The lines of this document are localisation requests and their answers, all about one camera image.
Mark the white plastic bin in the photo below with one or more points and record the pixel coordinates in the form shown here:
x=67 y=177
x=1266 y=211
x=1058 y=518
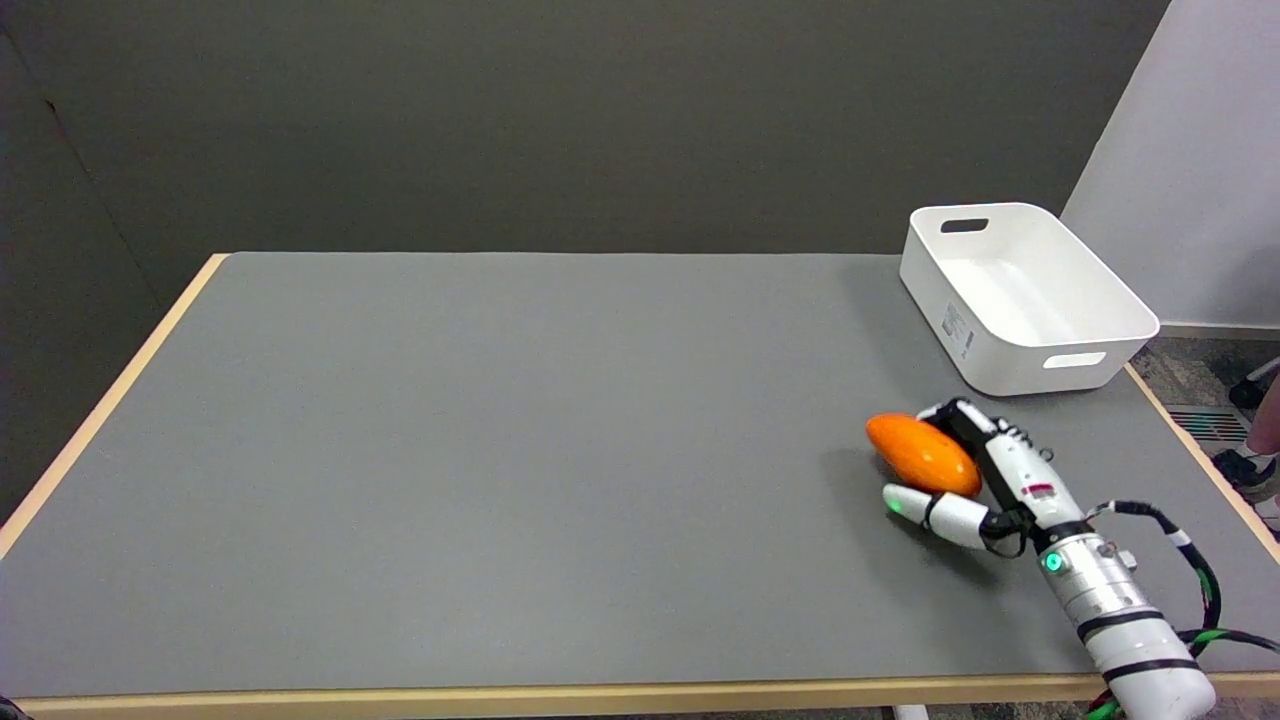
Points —
x=1030 y=295

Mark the white table leg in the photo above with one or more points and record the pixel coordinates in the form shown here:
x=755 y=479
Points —
x=910 y=713

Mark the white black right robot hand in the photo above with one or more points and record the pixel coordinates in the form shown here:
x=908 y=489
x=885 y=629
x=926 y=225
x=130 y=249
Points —
x=1010 y=480

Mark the orange mango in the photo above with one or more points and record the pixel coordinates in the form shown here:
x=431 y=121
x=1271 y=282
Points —
x=922 y=455

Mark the person's leg with dark shoe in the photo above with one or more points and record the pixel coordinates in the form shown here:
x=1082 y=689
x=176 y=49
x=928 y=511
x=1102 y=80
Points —
x=1255 y=440

